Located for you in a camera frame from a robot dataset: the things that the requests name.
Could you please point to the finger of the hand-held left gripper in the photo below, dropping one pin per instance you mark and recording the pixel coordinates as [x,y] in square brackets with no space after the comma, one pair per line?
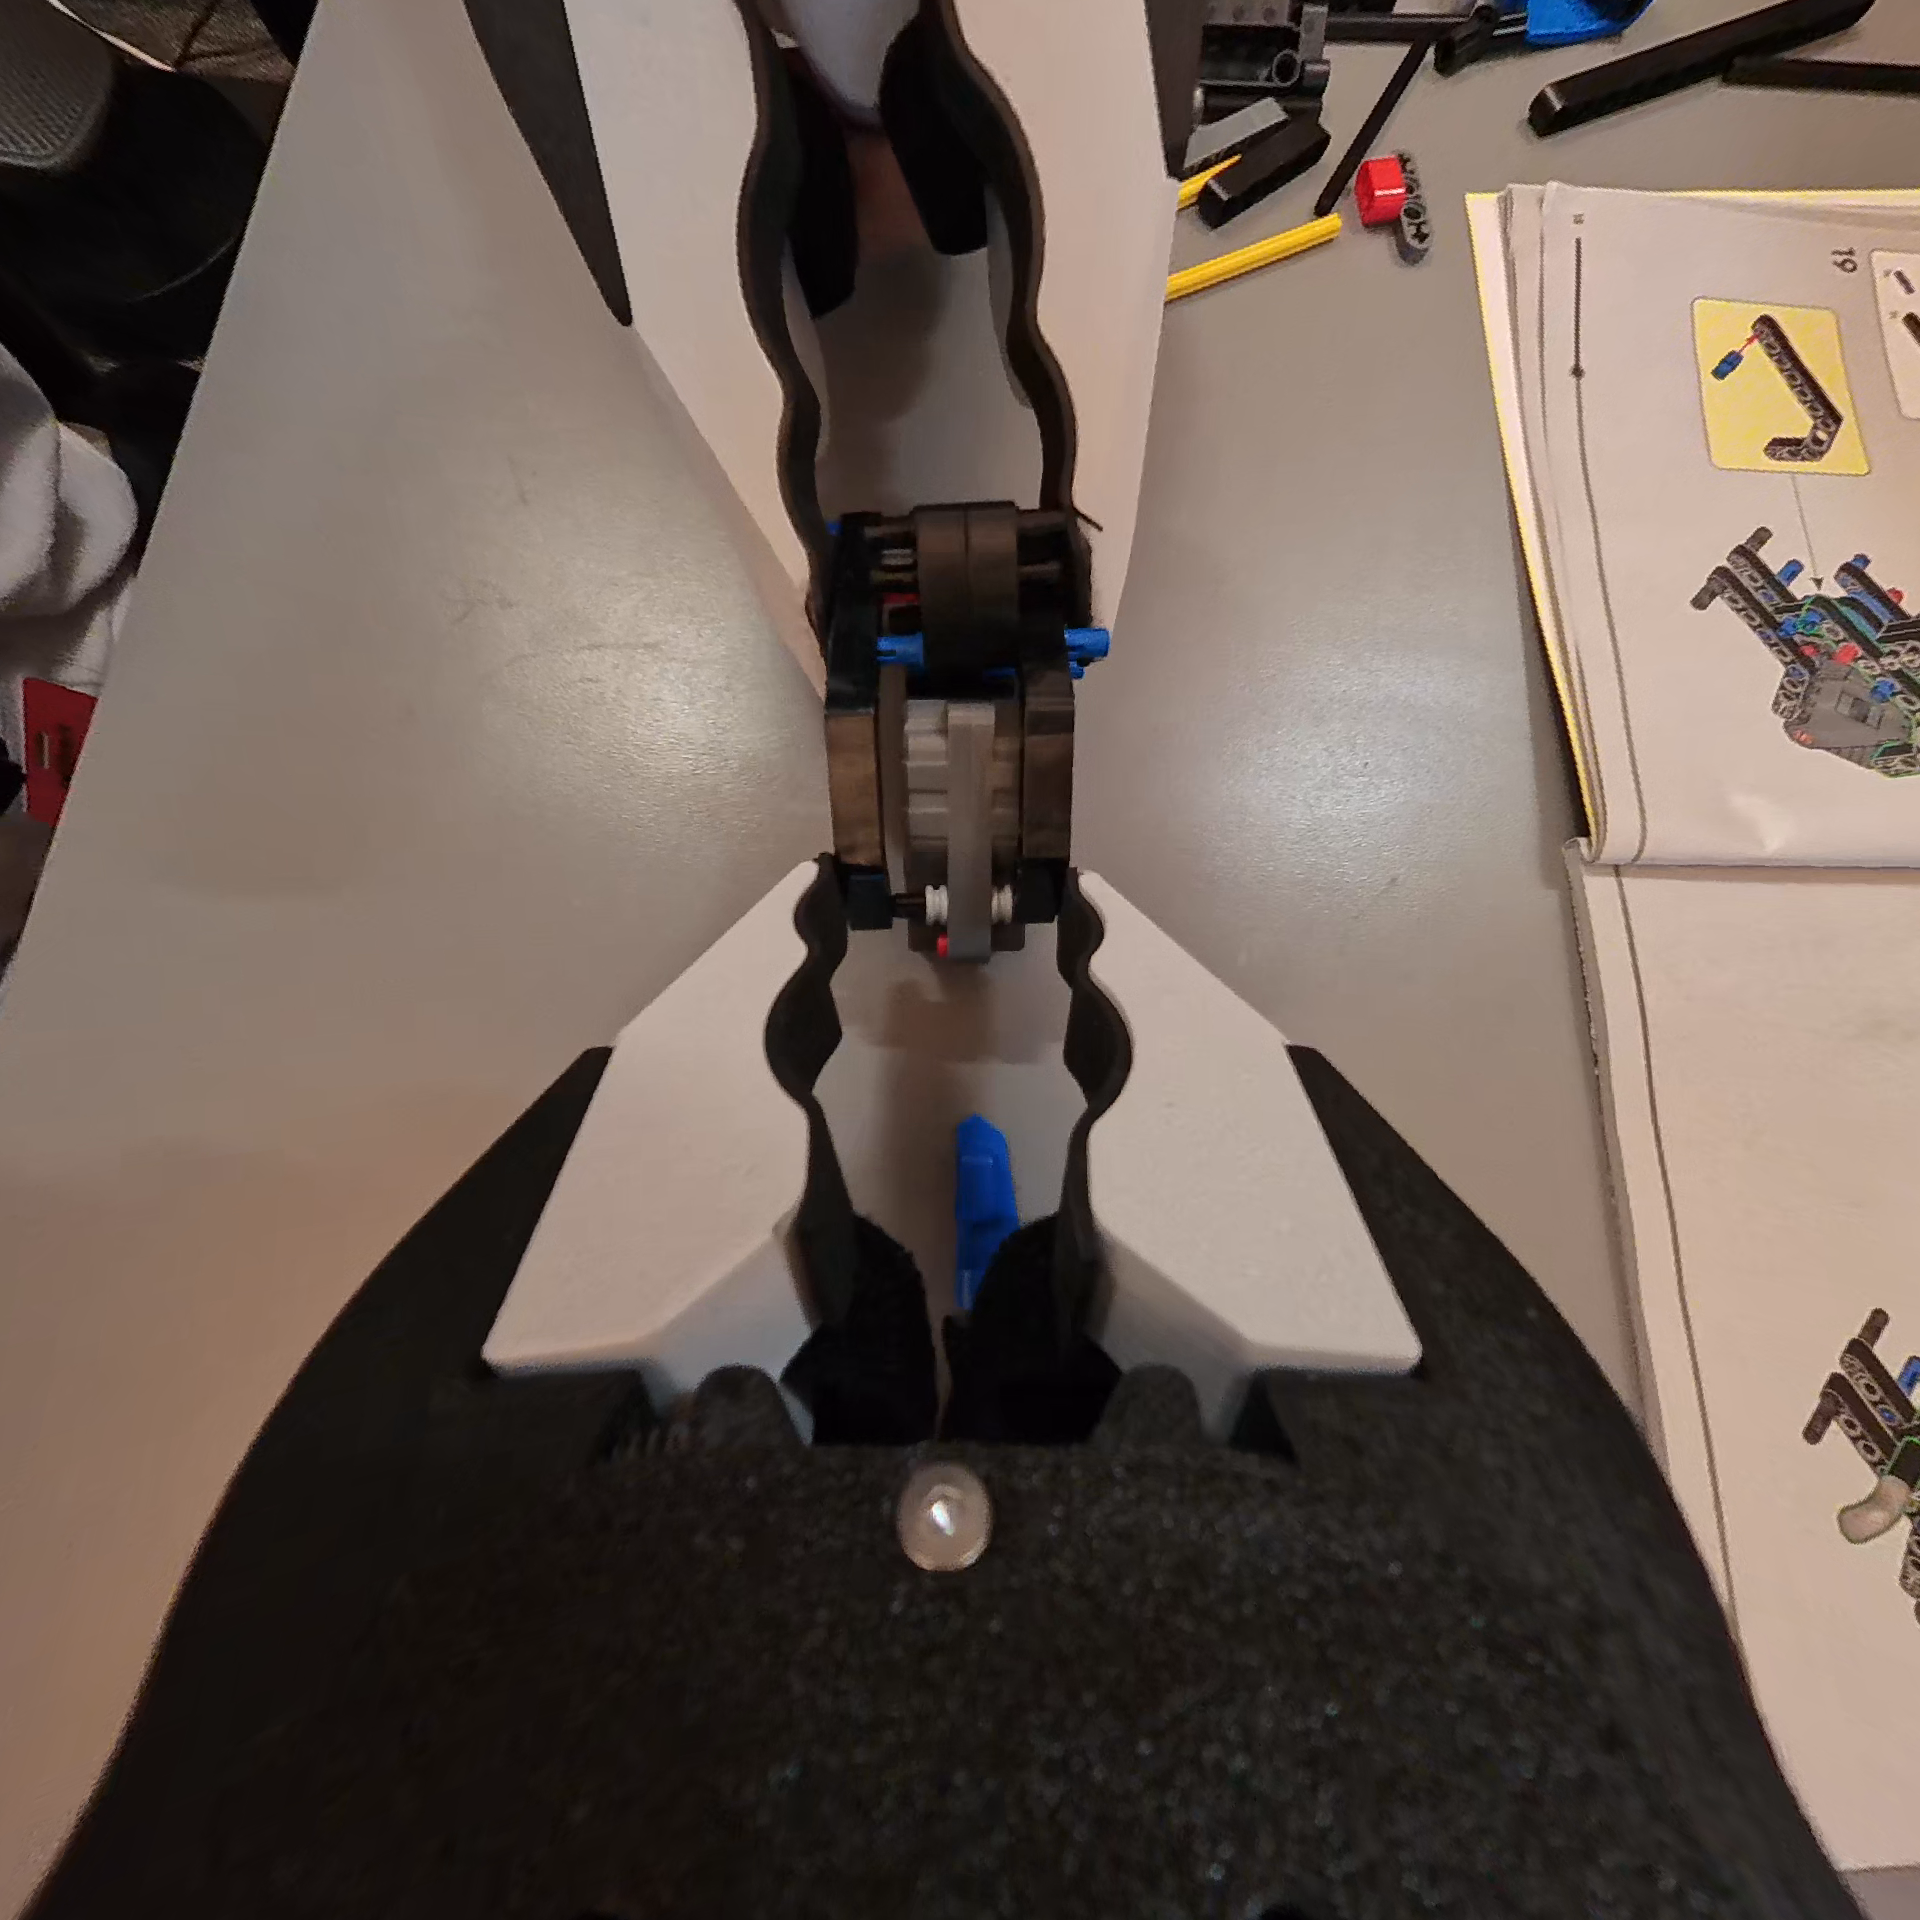
[1110,226]
[675,226]

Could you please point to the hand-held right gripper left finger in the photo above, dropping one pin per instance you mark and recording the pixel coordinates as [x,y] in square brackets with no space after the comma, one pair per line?
[660,1200]

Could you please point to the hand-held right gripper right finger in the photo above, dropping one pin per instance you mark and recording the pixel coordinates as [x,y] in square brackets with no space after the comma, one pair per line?
[1243,1200]

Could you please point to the lego motor chassis assembly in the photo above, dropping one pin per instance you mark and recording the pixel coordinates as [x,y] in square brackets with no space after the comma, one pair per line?
[960,750]

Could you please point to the long yellow lego axle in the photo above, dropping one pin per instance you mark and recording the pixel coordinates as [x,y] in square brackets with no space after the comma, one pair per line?
[1254,259]

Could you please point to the pile of assorted lego beams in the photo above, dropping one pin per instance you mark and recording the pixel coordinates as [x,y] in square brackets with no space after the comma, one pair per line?
[1260,149]

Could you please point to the blue curved lego panel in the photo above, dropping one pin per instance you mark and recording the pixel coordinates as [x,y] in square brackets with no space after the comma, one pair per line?
[983,1200]

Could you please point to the blue lego panel piece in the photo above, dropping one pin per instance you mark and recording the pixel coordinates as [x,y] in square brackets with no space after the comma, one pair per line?
[1582,19]

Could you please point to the long black lego beam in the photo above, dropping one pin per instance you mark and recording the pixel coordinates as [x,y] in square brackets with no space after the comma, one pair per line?
[1695,60]

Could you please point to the lego instruction booklet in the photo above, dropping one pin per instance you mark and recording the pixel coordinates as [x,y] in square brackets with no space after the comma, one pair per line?
[1723,675]

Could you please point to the thin black lego axle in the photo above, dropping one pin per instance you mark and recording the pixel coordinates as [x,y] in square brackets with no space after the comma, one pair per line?
[1823,72]

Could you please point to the person's left hand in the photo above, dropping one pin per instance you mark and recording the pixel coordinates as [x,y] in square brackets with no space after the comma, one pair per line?
[884,188]

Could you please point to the red connector on grey beam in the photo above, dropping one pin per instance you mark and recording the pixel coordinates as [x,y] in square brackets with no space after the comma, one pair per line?
[1387,194]

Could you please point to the black office chair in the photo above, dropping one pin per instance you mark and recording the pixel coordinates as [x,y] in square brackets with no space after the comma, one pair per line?
[150,226]

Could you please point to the person's white shirt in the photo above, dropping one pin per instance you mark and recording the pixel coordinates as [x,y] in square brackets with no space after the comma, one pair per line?
[52,525]

